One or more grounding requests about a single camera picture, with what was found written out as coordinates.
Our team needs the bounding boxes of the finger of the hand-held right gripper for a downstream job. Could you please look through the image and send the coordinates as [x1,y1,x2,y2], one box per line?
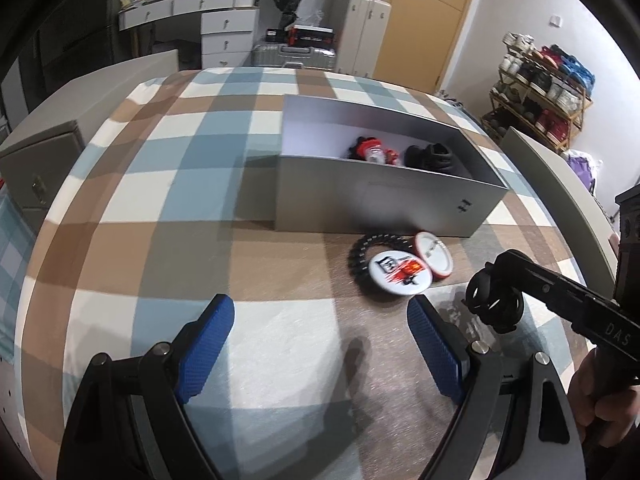
[492,249,591,321]

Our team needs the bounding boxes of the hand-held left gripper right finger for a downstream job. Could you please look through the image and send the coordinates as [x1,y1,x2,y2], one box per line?
[407,294,586,480]

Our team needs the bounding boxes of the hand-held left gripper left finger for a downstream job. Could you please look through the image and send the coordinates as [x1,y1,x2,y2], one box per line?
[60,294,235,480]

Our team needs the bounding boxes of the black looped hair accessory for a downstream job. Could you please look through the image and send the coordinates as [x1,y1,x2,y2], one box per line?
[466,267,524,335]

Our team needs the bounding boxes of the black fabric accessory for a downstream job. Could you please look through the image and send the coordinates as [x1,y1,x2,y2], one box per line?
[402,142,473,178]

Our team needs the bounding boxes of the silver cardboard box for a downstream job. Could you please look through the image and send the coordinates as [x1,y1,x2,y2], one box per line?
[274,92,510,238]

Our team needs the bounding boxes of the red and white accessory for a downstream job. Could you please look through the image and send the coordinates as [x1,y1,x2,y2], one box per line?
[348,135,401,166]

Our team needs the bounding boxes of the person's right hand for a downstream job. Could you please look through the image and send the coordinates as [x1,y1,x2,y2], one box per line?
[567,350,601,427]

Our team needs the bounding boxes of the white round badge red print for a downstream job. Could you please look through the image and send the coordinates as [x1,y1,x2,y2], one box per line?
[367,250,433,297]

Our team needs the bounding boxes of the red rimmed round badge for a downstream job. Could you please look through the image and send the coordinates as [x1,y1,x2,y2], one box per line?
[414,231,454,281]

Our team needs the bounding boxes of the purple bag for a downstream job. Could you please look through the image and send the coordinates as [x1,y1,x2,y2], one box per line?
[565,150,603,196]

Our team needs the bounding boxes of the plaid blanket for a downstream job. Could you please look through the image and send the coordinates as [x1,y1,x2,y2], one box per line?
[12,66,608,480]

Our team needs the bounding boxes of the wooden shoe rack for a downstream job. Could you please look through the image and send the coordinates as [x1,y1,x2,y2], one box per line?
[482,42,593,153]

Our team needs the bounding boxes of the rows of shoes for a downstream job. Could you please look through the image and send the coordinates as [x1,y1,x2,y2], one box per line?
[492,31,596,143]

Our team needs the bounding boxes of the blue checked bedsheet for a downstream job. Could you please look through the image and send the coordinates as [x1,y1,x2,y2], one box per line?
[0,192,38,366]

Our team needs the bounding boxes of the wooden door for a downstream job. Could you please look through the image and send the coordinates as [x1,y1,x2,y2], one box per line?
[372,0,483,92]

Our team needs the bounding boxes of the upright light grey suitcase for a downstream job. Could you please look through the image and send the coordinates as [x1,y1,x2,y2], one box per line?
[332,0,392,78]

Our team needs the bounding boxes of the flat silver suitcase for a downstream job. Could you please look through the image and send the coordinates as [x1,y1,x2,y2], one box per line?
[250,42,337,70]

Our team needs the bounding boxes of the white desk with drawers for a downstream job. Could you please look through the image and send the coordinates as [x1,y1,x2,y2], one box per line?
[117,0,261,68]

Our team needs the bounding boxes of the black box red stripe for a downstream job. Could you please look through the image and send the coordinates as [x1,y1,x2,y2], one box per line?
[289,24,335,47]

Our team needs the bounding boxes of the green and black bouquet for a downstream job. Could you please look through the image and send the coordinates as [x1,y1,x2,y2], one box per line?
[264,0,305,28]

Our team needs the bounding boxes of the black bead bracelet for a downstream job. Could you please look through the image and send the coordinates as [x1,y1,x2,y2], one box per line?
[348,232,418,292]

